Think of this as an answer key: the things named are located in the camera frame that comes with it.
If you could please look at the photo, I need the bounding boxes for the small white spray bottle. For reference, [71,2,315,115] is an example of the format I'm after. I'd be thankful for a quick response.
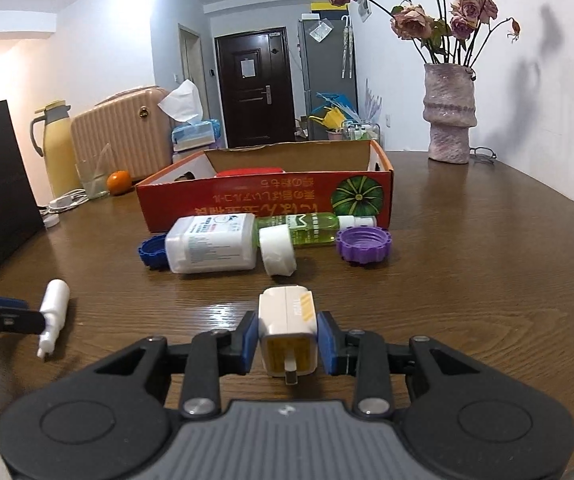
[37,280,70,360]

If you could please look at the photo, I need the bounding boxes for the white power adapter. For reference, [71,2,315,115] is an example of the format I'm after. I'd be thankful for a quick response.
[258,285,319,386]

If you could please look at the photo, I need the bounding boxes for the purple plastic lid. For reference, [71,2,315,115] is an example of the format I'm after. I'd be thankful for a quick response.
[336,226,392,266]

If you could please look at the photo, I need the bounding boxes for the white rectangular plastic bottle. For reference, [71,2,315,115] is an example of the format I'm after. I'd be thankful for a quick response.
[165,214,257,274]

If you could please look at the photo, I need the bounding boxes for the blue plastic lid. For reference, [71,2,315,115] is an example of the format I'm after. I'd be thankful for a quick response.
[138,234,169,271]

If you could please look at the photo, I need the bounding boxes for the green liquid bottle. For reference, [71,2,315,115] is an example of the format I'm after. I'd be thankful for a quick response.
[255,212,377,247]

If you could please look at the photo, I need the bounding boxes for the red white lint brush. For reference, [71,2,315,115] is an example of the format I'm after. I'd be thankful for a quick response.
[215,167,285,178]

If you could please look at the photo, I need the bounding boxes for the small white cap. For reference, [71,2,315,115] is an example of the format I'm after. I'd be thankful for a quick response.
[43,214,60,229]

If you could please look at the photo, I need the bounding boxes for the yellow thermos jug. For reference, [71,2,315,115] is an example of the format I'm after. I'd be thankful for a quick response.
[30,100,80,198]

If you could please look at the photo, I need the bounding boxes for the clear drinking glass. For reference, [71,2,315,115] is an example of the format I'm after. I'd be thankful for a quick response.
[76,143,112,200]

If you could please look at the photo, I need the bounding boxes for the red cardboard box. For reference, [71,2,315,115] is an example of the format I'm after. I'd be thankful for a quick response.
[136,140,394,233]

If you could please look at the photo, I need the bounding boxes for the orange fruit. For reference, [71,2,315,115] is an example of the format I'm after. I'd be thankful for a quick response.
[106,170,132,196]

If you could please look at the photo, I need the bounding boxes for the pink ribbed suitcase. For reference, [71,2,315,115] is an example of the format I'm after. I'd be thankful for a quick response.
[71,86,174,181]

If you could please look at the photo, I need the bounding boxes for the yellow watering can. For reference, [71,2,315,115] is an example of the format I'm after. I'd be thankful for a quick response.
[309,106,345,130]

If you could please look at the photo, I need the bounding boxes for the blue tissue pack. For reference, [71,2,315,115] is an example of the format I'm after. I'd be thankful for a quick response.
[158,79,223,155]

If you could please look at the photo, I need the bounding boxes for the pink ceramic vase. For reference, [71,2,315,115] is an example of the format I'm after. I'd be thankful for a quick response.
[423,63,477,165]

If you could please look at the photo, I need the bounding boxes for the dark entrance door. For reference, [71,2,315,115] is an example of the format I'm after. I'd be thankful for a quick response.
[215,27,296,148]

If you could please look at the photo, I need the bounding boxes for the grey refrigerator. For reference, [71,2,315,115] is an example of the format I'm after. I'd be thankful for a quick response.
[298,10,357,117]

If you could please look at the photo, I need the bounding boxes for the dried pink roses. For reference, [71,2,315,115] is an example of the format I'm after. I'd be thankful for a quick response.
[323,0,524,68]

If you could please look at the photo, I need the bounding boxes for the white charger with cable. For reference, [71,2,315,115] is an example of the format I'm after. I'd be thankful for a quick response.
[39,188,89,214]

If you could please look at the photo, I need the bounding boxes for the wire storage rack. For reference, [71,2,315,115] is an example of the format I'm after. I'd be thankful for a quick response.
[341,120,381,142]

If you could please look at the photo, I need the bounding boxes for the black cable behind vase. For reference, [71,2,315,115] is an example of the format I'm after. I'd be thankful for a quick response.
[469,145,500,164]

